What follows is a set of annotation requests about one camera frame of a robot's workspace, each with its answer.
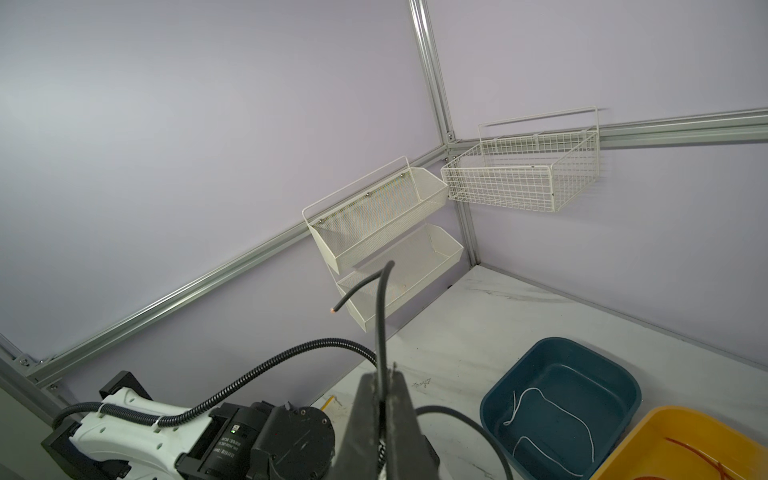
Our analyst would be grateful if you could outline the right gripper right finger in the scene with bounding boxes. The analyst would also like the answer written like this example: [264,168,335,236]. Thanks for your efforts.
[385,369,439,480]

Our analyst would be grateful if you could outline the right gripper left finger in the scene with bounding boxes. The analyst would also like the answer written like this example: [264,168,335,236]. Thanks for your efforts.
[327,373,382,480]

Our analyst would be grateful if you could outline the thin white cable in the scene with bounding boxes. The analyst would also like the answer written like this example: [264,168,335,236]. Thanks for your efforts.
[502,386,596,479]

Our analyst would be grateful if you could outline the red cable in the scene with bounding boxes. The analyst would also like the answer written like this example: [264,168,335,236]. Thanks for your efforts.
[632,436,751,480]

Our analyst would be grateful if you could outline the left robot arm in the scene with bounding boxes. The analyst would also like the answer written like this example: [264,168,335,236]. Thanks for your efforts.
[41,338,376,479]

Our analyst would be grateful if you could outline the teal plastic tub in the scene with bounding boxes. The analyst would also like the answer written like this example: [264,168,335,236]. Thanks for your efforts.
[479,337,642,479]

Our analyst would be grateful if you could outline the lower white mesh shelf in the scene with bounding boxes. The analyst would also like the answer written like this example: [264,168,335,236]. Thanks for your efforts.
[337,223,464,315]

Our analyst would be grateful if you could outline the white mesh shelf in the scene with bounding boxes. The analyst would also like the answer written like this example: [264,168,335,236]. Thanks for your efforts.
[337,223,464,315]
[302,157,448,275]

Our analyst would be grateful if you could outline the upper white mesh shelf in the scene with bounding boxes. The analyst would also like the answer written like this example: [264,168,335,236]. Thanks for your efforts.
[302,157,448,275]

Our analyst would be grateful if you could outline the yellow plastic tub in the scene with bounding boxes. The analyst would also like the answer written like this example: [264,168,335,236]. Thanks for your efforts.
[592,406,767,479]

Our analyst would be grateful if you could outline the white wire basket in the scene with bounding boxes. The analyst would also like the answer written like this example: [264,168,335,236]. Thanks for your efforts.
[441,105,601,213]

